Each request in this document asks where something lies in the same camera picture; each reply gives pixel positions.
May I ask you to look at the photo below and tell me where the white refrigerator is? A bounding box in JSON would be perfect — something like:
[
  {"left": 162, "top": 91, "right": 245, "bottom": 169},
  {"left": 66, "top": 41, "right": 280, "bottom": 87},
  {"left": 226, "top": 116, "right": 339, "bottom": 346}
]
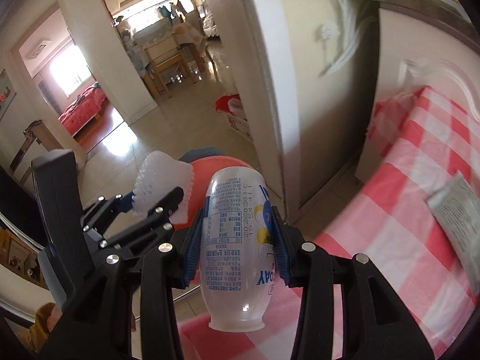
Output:
[{"left": 194, "top": 0, "right": 380, "bottom": 222}]

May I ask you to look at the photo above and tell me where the wooden chair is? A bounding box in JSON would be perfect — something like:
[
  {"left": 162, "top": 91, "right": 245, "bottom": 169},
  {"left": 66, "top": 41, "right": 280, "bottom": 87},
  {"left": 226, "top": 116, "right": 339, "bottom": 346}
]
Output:
[{"left": 142, "top": 36, "right": 196, "bottom": 98}]

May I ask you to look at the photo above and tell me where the red bed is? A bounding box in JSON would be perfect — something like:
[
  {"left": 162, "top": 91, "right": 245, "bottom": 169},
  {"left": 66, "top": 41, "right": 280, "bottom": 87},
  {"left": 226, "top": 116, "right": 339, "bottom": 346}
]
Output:
[{"left": 58, "top": 82, "right": 107, "bottom": 136}]

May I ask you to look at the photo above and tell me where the silver foil packet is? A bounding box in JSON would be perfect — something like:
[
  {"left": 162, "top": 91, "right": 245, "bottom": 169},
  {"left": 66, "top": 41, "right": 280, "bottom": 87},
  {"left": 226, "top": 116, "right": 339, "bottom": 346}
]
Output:
[{"left": 426, "top": 172, "right": 479, "bottom": 295}]

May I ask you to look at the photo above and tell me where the red white checkered tablecloth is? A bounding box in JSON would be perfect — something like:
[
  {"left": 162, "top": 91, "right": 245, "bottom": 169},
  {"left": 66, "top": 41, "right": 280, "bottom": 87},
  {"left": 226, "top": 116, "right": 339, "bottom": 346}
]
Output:
[{"left": 180, "top": 87, "right": 479, "bottom": 359}]

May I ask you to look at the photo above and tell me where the white plastic drink bottle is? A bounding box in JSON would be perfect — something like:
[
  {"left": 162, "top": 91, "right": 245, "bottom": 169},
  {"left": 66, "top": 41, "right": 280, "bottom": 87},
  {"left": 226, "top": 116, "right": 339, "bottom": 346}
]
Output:
[{"left": 199, "top": 166, "right": 276, "bottom": 332}]

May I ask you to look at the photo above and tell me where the red white box on floor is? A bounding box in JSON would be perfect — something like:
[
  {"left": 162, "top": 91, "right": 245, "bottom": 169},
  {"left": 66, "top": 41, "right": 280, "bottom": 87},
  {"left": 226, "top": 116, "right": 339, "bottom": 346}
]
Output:
[{"left": 215, "top": 94, "right": 253, "bottom": 143}]

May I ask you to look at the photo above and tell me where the dining table with cloth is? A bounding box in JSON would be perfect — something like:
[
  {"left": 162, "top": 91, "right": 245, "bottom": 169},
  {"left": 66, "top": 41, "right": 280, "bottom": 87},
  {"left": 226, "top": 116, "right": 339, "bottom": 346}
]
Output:
[{"left": 133, "top": 19, "right": 212, "bottom": 72}]

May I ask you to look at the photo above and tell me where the orange plastic trash bucket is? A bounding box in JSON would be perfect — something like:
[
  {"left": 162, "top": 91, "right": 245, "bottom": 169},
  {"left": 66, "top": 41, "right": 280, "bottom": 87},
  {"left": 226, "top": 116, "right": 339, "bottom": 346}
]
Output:
[{"left": 171, "top": 155, "right": 257, "bottom": 285}]

